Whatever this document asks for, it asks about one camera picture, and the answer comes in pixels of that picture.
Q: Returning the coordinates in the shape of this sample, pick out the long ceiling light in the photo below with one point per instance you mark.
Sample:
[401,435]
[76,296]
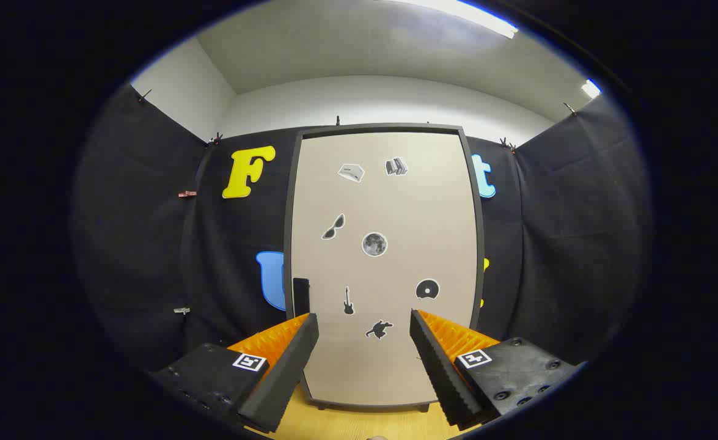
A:
[487,21]

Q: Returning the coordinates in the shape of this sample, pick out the black backdrop cloth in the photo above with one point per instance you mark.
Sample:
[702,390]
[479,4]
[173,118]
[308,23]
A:
[139,232]

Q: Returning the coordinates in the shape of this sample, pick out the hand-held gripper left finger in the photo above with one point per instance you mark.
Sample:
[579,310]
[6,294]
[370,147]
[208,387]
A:
[285,373]

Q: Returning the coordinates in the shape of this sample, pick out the small ceiling light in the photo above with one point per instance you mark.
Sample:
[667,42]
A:
[591,89]

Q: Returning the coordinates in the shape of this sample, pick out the grey cabinet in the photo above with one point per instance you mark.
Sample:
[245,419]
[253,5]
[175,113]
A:
[383,128]

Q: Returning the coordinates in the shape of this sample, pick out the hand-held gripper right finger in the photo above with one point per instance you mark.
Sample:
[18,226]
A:
[441,373]

